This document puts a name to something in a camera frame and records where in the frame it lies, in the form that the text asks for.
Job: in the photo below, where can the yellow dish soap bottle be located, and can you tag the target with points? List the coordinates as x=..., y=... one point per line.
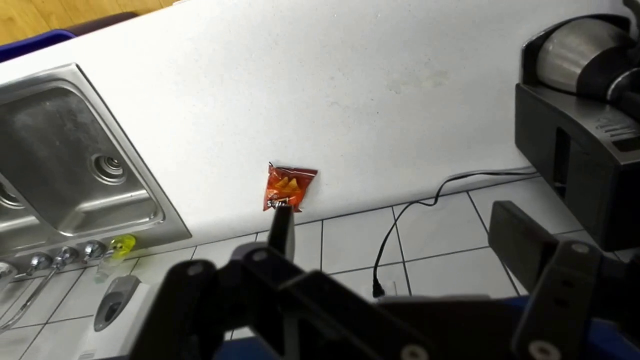
x=122, y=245

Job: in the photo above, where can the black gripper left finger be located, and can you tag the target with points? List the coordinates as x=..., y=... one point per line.
x=201, y=313

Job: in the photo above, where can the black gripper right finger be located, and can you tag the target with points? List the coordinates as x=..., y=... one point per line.
x=561, y=293

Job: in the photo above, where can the stainless steel sink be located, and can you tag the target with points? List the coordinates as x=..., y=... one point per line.
x=60, y=153

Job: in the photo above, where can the chrome sink faucet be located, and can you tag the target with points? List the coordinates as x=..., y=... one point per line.
x=66, y=254

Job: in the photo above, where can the red chip bag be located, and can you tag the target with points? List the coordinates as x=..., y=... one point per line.
x=288, y=187

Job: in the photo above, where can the white soap dispenser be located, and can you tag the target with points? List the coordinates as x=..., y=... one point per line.
x=117, y=300

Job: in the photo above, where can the steel coffee maker with carafe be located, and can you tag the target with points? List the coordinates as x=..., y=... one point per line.
x=587, y=153

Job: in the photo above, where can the steel coffee carafe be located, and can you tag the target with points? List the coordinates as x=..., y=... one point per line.
x=581, y=56

